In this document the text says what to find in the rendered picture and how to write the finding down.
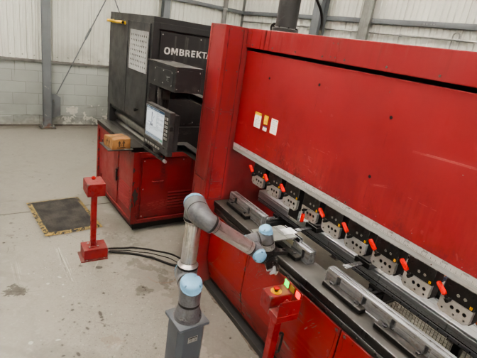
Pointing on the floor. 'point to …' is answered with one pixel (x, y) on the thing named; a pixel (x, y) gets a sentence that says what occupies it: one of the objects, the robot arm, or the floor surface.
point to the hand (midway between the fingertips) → (275, 272)
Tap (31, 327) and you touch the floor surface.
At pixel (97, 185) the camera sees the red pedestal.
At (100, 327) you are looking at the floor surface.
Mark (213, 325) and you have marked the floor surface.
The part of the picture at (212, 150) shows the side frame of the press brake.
